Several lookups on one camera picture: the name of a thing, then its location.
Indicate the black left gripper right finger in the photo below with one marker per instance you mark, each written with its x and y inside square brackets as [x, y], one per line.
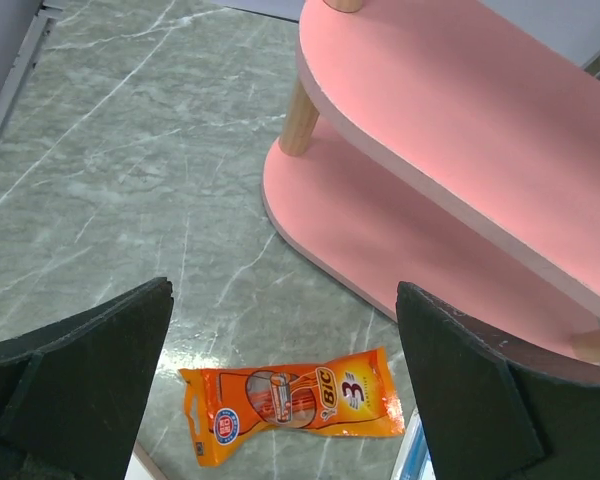
[492, 405]

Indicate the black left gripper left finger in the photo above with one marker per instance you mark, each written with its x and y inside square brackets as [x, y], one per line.
[73, 393]

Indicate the blue boxed razor pack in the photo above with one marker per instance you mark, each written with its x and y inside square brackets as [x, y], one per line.
[413, 461]

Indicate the orange razor pack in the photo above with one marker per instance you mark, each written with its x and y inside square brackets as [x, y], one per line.
[350, 396]

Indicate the pink three-tier shelf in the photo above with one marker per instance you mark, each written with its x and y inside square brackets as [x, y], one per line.
[435, 142]

